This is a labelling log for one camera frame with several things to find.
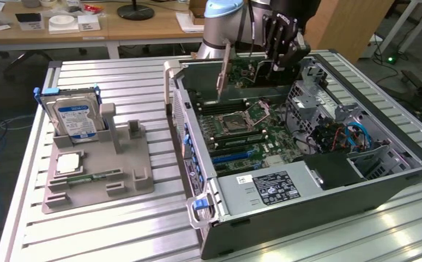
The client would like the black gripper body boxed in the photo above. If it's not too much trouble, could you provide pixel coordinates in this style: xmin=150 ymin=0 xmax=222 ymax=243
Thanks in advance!
xmin=264 ymin=0 xmax=323 ymax=41

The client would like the green graphics card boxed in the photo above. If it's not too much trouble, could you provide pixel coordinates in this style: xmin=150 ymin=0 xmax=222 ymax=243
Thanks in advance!
xmin=216 ymin=41 xmax=298 ymax=102

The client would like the wooden cabinet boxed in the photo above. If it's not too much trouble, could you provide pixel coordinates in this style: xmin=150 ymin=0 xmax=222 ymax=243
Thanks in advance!
xmin=304 ymin=0 xmax=395 ymax=62

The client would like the metal disk bay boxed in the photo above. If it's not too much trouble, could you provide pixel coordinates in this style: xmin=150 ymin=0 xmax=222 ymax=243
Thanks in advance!
xmin=285 ymin=64 xmax=361 ymax=129

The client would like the metal socket cover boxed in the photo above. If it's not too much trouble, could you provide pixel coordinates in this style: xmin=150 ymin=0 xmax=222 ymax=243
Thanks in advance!
xmin=245 ymin=99 xmax=272 ymax=125

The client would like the black box green light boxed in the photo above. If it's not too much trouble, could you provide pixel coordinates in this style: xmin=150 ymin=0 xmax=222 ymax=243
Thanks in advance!
xmin=383 ymin=53 xmax=401 ymax=66

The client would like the stack of white papers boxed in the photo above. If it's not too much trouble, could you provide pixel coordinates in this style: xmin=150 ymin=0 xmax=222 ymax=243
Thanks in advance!
xmin=176 ymin=12 xmax=206 ymax=33

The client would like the cardboard box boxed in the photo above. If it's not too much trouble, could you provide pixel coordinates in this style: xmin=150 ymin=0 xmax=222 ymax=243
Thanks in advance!
xmin=189 ymin=0 xmax=208 ymax=25

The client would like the green motherboard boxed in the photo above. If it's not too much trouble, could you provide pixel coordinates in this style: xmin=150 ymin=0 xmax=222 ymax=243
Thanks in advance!
xmin=189 ymin=91 xmax=306 ymax=177

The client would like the black RAM stick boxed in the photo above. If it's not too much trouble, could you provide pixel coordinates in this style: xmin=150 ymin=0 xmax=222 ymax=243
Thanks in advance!
xmin=214 ymin=133 xmax=266 ymax=150

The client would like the silver chipset heatsink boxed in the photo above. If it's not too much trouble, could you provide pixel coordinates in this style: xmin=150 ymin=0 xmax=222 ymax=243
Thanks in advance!
xmin=264 ymin=155 xmax=292 ymax=168

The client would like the black round lamp base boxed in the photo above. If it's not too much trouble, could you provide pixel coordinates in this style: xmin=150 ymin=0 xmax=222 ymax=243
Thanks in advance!
xmin=116 ymin=0 xmax=157 ymax=21

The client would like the long blue expansion slot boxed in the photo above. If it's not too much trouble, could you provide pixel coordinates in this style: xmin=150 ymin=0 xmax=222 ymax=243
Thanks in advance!
xmin=210 ymin=150 xmax=257 ymax=164

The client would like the black plastic air shroud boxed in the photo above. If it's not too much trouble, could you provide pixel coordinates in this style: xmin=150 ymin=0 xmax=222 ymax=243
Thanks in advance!
xmin=301 ymin=152 xmax=369 ymax=190

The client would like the plain white box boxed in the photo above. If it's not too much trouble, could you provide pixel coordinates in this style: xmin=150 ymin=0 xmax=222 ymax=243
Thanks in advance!
xmin=77 ymin=15 xmax=101 ymax=31

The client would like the grey power supply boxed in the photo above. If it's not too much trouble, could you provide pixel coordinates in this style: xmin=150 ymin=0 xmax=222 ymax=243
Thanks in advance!
xmin=216 ymin=160 xmax=323 ymax=216

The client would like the white round container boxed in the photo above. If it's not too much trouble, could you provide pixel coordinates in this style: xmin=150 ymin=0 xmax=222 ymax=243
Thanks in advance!
xmin=48 ymin=15 xmax=80 ymax=35

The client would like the black open PC case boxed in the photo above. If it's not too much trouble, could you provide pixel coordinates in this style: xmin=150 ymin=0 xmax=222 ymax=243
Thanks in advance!
xmin=162 ymin=53 xmax=422 ymax=260

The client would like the hard disk blue caddy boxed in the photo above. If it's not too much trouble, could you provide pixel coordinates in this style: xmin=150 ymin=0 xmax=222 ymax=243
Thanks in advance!
xmin=32 ymin=83 xmax=101 ymax=142

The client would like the grey parts rack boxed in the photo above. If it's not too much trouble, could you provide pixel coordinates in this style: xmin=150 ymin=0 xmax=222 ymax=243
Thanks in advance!
xmin=41 ymin=103 xmax=157 ymax=215

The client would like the white box black lid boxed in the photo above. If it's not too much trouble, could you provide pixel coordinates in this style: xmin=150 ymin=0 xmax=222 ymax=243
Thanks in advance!
xmin=13 ymin=13 xmax=47 ymax=31

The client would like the black office chair base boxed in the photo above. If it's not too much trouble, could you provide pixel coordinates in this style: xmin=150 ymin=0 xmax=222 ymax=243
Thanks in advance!
xmin=0 ymin=47 xmax=88 ymax=80

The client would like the silver CPU chip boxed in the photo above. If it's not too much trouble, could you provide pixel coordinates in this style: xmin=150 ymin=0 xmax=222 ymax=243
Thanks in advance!
xmin=56 ymin=154 xmax=83 ymax=173

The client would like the green RAM stick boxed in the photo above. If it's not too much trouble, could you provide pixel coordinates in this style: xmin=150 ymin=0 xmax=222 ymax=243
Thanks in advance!
xmin=51 ymin=171 xmax=121 ymax=186

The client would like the wooden desk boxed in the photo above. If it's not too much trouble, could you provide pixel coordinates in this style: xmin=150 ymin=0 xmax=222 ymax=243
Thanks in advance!
xmin=0 ymin=0 xmax=306 ymax=52

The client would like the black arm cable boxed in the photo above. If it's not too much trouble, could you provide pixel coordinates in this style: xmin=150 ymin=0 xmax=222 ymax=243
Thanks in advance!
xmin=248 ymin=0 xmax=257 ymax=58

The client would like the white desk frame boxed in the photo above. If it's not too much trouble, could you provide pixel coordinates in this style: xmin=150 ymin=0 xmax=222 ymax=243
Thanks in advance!
xmin=377 ymin=0 xmax=422 ymax=75

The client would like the blue wire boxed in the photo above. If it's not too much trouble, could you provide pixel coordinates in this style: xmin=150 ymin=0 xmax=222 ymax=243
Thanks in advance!
xmin=343 ymin=122 xmax=374 ymax=150

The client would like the orange wire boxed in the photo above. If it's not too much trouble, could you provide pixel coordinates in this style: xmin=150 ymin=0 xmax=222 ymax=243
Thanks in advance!
xmin=334 ymin=128 xmax=365 ymax=151

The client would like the grey sheet metal bracket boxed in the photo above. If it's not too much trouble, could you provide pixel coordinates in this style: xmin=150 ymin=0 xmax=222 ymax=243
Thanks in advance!
xmin=346 ymin=144 xmax=415 ymax=181

